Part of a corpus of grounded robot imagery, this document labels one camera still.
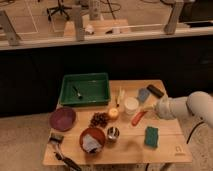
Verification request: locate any green sponge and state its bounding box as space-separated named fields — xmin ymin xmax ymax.
xmin=144 ymin=126 xmax=158 ymax=148

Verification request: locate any black handled brush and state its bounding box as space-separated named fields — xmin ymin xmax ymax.
xmin=49 ymin=133 xmax=82 ymax=171

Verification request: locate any black office chair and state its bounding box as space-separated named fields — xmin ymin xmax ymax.
xmin=46 ymin=0 xmax=70 ymax=21

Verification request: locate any green plastic tray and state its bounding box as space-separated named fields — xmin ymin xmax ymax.
xmin=59 ymin=73 xmax=111 ymax=107

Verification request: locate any white plastic cup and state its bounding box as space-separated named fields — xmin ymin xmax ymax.
xmin=124 ymin=97 xmax=139 ymax=114

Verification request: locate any orange fruit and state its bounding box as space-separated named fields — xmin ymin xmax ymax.
xmin=108 ymin=108 xmax=119 ymax=120

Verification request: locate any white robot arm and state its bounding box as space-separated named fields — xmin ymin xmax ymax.
xmin=143 ymin=91 xmax=213 ymax=129

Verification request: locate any yellow handled utensil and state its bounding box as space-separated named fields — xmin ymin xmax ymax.
xmin=116 ymin=87 xmax=125 ymax=107

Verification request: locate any bunch of dark grapes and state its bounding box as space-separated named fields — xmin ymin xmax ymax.
xmin=89 ymin=113 xmax=109 ymax=128

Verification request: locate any small tool in tray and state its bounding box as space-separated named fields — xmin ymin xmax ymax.
xmin=72 ymin=86 xmax=83 ymax=100

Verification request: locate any small metal cup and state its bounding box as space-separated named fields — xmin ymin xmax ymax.
xmin=107 ymin=127 xmax=120 ymax=141

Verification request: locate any red brown bowl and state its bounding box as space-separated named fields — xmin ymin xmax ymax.
xmin=79 ymin=128 xmax=106 ymax=154

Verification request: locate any purple plate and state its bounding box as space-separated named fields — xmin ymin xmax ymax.
xmin=49 ymin=107 xmax=76 ymax=132

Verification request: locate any black cable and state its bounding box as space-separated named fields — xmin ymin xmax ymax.
xmin=186 ymin=121 xmax=206 ymax=145

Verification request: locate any grey blue cloth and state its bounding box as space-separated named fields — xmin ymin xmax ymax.
xmin=82 ymin=134 xmax=102 ymax=154

